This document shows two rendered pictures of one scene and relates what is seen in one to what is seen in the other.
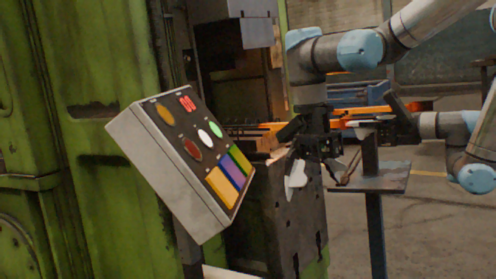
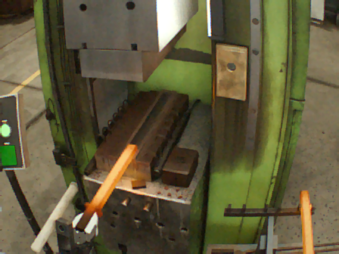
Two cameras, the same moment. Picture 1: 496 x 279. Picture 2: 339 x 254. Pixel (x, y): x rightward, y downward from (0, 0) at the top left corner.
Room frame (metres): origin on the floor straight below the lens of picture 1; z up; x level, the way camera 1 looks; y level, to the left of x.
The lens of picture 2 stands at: (1.30, -1.05, 1.77)
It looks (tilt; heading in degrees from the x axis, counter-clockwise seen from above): 35 degrees down; 74
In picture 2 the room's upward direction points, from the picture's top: 2 degrees counter-clockwise
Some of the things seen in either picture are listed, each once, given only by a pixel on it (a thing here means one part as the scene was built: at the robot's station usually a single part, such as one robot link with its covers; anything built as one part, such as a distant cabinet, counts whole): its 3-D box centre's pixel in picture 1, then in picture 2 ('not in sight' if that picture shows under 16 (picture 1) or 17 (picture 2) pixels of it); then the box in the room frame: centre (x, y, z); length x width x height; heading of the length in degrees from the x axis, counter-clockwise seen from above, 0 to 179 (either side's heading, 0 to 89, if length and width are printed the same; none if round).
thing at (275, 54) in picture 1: (274, 46); (231, 71); (1.74, -0.17, 1.27); 0.09 x 0.02 x 0.17; 144
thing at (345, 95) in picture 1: (338, 111); not in sight; (5.42, -1.27, 0.36); 1.20 x 0.80 x 0.72; 53
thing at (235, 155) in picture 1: (238, 161); (8, 155); (0.98, 0.02, 1.01); 0.07 x 0.05 x 0.07; 169
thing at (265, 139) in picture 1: (224, 139); (144, 128); (1.53, 0.08, 0.96); 0.42 x 0.20 x 0.09; 54
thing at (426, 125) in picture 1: (428, 125); not in sight; (1.14, -0.52, 0.99); 0.08 x 0.05 x 0.08; 144
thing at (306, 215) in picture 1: (239, 200); (163, 184); (1.58, 0.05, 0.69); 0.56 x 0.38 x 0.45; 54
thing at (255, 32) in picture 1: (209, 41); (138, 37); (1.53, 0.08, 1.32); 0.42 x 0.20 x 0.10; 54
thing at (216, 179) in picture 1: (221, 188); not in sight; (0.78, 0.06, 1.01); 0.07 x 0.05 x 0.07; 169
